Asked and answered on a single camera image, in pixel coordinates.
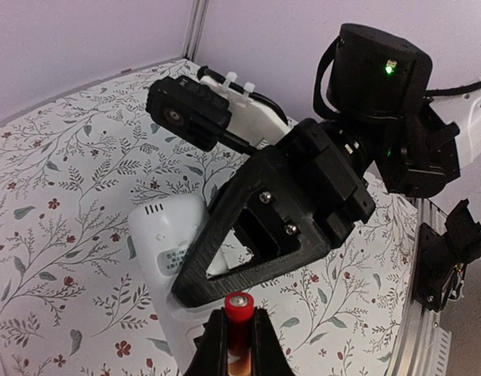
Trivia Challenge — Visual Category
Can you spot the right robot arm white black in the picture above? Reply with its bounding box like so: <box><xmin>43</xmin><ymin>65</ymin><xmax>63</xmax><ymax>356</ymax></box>
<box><xmin>172</xmin><ymin>23</ymin><xmax>460</xmax><ymax>307</ymax></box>

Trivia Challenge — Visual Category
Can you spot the right aluminium frame post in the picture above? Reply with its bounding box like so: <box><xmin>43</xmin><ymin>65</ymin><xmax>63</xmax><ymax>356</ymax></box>
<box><xmin>182</xmin><ymin>0</ymin><xmax>210</xmax><ymax>61</ymax></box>

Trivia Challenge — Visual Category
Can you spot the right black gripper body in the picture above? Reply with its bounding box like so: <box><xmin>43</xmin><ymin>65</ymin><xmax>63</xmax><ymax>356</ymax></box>
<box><xmin>279</xmin><ymin>118</ymin><xmax>376</xmax><ymax>249</ymax></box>

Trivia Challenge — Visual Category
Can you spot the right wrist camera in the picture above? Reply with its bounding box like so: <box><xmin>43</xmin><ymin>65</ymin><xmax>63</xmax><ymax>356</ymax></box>
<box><xmin>146</xmin><ymin>67</ymin><xmax>290</xmax><ymax>154</ymax></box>

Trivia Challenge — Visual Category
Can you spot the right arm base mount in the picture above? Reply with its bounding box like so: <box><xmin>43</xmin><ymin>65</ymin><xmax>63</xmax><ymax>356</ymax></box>
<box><xmin>414</xmin><ymin>199</ymin><xmax>481</xmax><ymax>313</ymax></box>

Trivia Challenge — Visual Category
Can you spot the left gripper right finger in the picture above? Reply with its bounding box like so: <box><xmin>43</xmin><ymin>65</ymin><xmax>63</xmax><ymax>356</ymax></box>
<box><xmin>251</xmin><ymin>308</ymin><xmax>294</xmax><ymax>376</ymax></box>

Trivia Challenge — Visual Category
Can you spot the front aluminium rail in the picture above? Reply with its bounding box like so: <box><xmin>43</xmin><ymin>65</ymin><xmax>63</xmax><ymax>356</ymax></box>
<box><xmin>389</xmin><ymin>195</ymin><xmax>481</xmax><ymax>376</ymax></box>

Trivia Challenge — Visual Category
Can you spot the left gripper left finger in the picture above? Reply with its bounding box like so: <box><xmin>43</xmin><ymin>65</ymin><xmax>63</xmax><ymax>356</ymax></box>
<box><xmin>183</xmin><ymin>309</ymin><xmax>229</xmax><ymax>376</ymax></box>

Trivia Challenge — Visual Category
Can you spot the floral patterned table mat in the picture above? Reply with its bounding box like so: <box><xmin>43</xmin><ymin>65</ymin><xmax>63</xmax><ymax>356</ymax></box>
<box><xmin>0</xmin><ymin>60</ymin><xmax>417</xmax><ymax>375</ymax></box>

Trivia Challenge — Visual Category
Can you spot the white remote control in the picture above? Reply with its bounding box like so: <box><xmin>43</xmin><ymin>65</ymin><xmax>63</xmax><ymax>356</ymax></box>
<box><xmin>128</xmin><ymin>194</ymin><xmax>225</xmax><ymax>372</ymax></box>

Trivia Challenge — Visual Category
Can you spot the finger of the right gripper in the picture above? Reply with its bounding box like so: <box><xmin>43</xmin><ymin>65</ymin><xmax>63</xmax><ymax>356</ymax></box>
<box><xmin>172</xmin><ymin>146</ymin><xmax>329</xmax><ymax>308</ymax></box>

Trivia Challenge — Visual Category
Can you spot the red orange battery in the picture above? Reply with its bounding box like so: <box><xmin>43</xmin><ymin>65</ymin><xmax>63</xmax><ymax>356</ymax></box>
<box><xmin>224</xmin><ymin>291</ymin><xmax>255</xmax><ymax>375</ymax></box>

